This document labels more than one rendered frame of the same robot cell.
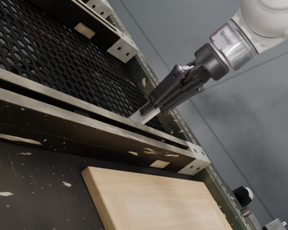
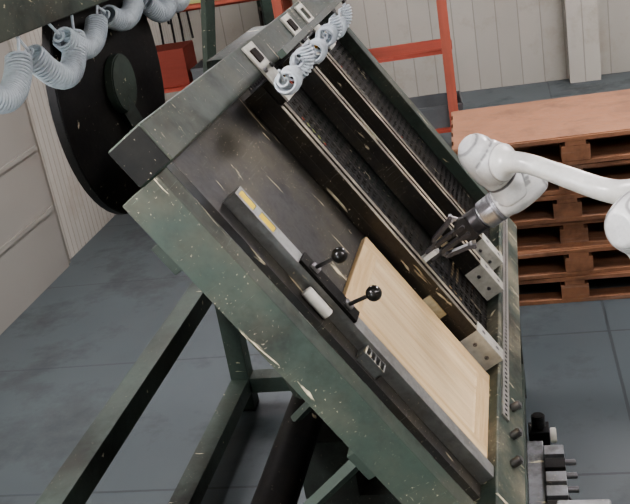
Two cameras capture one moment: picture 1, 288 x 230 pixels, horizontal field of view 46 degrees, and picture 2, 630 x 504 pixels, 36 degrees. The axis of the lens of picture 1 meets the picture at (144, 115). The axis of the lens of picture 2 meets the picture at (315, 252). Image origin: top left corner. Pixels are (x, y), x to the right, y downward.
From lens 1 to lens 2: 2.40 m
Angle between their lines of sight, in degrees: 48
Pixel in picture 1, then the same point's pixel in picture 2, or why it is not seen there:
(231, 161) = not seen: outside the picture
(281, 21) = (465, 161)
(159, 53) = not seen: outside the picture
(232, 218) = (494, 395)
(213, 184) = (495, 375)
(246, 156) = not seen: outside the picture
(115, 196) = (372, 253)
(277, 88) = not seen: outside the picture
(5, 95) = (338, 170)
